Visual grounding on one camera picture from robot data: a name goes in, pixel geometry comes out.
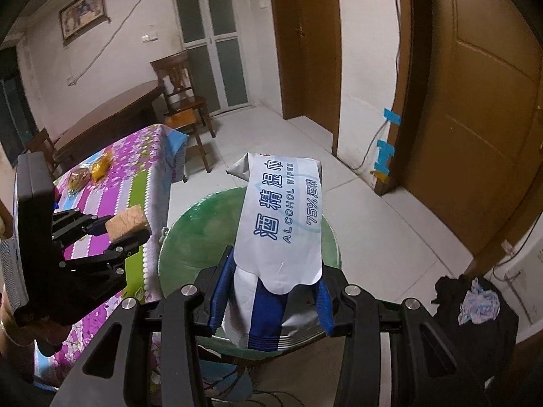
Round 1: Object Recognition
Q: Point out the dark window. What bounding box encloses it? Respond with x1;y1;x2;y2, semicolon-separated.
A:
0;46;37;166

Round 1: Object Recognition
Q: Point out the black cable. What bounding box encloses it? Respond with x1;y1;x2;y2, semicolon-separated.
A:
331;0;404;174

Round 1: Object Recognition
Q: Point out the dark clothes pile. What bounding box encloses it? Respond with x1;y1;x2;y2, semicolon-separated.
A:
432;275;520;391

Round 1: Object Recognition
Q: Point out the brown wooden door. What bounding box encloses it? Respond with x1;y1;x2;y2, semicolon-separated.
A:
267;0;342;153

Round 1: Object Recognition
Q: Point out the wall cable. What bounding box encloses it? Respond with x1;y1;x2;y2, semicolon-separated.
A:
68;0;170;88

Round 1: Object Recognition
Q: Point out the framed wall picture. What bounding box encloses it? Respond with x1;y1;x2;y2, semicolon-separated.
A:
58;0;107;45

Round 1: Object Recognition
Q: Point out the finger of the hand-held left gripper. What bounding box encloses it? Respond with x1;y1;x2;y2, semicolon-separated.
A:
51;209;113;242
59;229;152;273

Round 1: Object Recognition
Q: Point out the white blue wipes packet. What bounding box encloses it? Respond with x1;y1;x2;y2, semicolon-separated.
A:
221;153;325;350

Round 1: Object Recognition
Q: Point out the brown snack packet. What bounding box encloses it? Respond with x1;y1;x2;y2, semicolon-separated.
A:
68;167;93;193

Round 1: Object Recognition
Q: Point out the pale patterned cloth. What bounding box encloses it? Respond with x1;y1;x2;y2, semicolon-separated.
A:
458;277;501;326

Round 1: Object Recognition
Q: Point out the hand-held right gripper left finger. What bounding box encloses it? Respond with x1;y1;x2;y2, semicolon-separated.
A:
51;246;236;407

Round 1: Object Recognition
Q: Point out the white glass door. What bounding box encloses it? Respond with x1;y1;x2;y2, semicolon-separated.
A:
168;0;251;117

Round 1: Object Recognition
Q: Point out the bin with green bag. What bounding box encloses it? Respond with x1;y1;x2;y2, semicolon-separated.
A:
158;187;342;361

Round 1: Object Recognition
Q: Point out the person's left hand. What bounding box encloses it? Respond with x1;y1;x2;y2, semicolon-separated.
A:
25;319;73;357

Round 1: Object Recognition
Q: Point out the brown panelled door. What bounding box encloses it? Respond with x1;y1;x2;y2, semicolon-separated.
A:
379;0;543;264

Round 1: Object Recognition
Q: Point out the dark wooden table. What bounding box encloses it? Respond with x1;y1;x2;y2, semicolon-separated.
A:
53;80;166;166

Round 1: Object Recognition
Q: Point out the dark wooden chair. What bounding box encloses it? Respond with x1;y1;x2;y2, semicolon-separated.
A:
150;50;216;173
25;127;60;174

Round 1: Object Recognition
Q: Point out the tan sponge block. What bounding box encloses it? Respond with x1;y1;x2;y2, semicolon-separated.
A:
105;206;151;242

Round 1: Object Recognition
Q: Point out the yellow crumpled wrapper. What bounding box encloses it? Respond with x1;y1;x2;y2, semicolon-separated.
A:
91;150;115;183

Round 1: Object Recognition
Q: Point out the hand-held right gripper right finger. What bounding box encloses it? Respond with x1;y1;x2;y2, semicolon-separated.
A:
316;267;493;407

